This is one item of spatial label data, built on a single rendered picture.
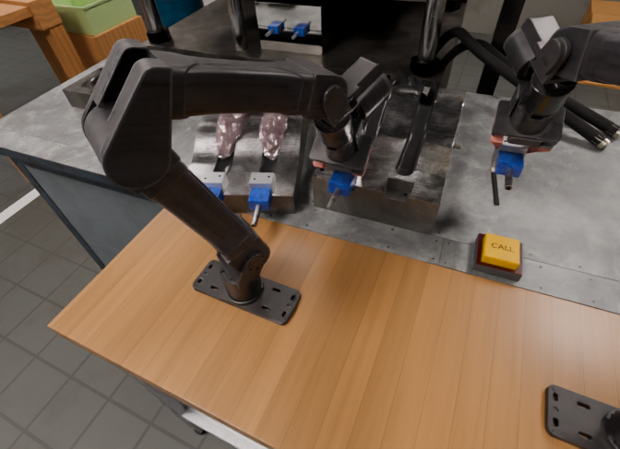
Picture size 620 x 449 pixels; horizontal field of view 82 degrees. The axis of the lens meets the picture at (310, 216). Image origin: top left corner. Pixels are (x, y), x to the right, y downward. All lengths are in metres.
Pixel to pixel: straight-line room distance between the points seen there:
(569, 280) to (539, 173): 0.30
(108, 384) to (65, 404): 0.15
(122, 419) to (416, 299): 1.20
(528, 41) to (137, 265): 0.78
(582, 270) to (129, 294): 0.85
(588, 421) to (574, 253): 0.32
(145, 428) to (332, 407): 1.04
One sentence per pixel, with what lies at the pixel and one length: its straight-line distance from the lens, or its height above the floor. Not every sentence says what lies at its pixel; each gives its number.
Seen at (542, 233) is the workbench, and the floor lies 0.80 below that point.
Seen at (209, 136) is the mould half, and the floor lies 0.88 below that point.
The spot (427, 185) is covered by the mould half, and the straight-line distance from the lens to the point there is 0.75.
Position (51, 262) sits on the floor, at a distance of 2.20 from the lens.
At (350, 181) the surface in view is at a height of 0.91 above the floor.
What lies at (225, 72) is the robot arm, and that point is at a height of 1.21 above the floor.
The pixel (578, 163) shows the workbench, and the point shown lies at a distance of 1.09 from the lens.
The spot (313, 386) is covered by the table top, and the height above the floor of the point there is 0.80.
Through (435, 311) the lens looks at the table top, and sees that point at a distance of 0.68.
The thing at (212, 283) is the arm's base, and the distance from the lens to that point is 0.71.
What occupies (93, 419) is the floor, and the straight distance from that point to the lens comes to 1.65.
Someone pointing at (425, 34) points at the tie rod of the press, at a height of 0.92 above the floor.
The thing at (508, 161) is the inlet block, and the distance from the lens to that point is 0.76.
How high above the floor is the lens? 1.37
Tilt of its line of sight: 47 degrees down
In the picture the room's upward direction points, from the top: 4 degrees counter-clockwise
